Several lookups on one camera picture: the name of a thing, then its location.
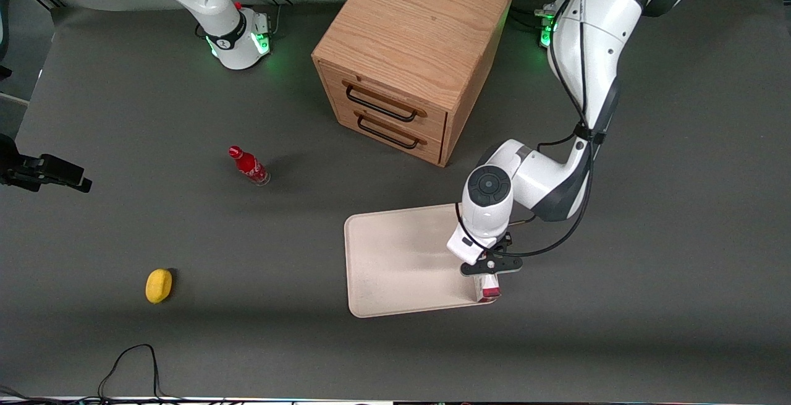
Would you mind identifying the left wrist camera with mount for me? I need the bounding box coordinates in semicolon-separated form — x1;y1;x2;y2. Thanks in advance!
459;255;523;277

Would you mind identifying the yellow lemon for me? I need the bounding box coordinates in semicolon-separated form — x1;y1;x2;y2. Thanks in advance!
145;268;174;304

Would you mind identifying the black looped cable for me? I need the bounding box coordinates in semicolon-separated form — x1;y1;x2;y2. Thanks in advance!
98;344;186;403

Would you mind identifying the wooden drawer cabinet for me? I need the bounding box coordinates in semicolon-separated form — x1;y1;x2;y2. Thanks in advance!
312;0;514;168

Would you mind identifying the red soda bottle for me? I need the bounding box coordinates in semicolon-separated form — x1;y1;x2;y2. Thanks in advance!
228;145;271;187

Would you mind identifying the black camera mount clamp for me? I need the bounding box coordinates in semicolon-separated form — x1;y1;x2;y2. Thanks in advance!
0;134;93;194

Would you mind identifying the beige rectangular tray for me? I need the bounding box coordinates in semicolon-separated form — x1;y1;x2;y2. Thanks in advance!
344;203;500;318

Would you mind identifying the wooden drawer front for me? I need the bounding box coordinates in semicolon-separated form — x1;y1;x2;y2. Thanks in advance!
334;99;444;165
320;62;449;141

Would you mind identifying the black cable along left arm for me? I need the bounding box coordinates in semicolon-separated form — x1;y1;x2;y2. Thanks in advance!
456;0;609;260

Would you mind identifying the black metal drawer handle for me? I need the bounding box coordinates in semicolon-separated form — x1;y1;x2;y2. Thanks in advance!
343;82;427;124
355;111;428;150

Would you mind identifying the red cookie box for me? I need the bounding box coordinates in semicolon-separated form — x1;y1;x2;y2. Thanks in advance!
473;273;502;302

